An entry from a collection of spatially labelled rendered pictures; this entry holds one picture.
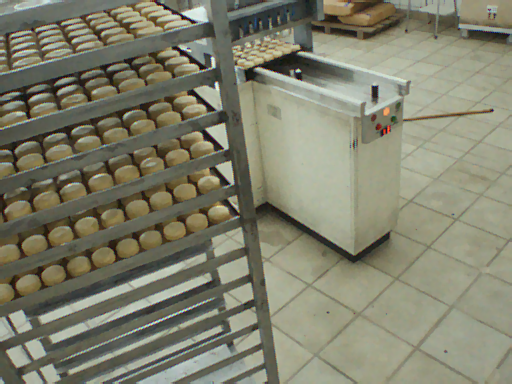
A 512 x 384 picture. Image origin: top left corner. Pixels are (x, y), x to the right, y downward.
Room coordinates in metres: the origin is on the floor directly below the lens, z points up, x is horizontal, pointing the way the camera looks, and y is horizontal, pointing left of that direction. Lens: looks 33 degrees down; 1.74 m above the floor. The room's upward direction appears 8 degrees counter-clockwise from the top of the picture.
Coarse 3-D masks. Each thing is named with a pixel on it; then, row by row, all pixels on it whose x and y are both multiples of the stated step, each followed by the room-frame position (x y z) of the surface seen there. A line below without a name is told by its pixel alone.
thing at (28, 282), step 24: (192, 216) 0.97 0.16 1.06; (216, 216) 0.96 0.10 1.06; (120, 240) 0.93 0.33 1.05; (144, 240) 0.90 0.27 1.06; (168, 240) 0.92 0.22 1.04; (48, 264) 0.87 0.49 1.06; (72, 264) 0.85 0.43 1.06; (96, 264) 0.85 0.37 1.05; (0, 288) 0.80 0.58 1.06; (24, 288) 0.79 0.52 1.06
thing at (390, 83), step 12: (288, 60) 2.63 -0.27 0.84; (300, 60) 2.55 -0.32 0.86; (312, 60) 2.47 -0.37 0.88; (324, 60) 2.40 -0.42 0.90; (336, 72) 2.33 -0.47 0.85; (348, 72) 2.26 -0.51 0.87; (360, 72) 2.20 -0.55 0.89; (372, 72) 2.15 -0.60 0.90; (384, 84) 2.08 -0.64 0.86; (396, 84) 2.02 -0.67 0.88; (408, 84) 1.99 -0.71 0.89
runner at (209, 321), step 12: (252, 300) 0.94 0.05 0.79; (228, 312) 0.91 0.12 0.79; (240, 312) 0.92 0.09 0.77; (192, 324) 0.88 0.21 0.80; (204, 324) 0.89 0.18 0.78; (168, 336) 0.85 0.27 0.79; (180, 336) 0.86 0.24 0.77; (144, 348) 0.83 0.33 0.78; (156, 348) 0.84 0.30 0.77; (108, 360) 0.79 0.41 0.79; (120, 360) 0.80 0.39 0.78; (84, 372) 0.77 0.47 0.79; (96, 372) 0.78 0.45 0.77
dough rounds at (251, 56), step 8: (256, 40) 2.81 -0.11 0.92; (232, 48) 2.73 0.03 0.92; (240, 48) 2.70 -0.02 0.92; (248, 48) 2.71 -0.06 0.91; (256, 48) 2.66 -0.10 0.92; (264, 48) 2.64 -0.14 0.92; (272, 48) 2.65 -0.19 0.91; (280, 48) 2.61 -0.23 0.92; (288, 48) 2.59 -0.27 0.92; (296, 48) 2.59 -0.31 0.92; (240, 56) 2.59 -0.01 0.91; (248, 56) 2.55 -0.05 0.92; (256, 56) 2.54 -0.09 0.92; (264, 56) 2.51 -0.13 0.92; (272, 56) 2.50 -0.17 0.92; (240, 64) 2.47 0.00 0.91; (248, 64) 2.42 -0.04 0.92; (256, 64) 2.45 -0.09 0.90
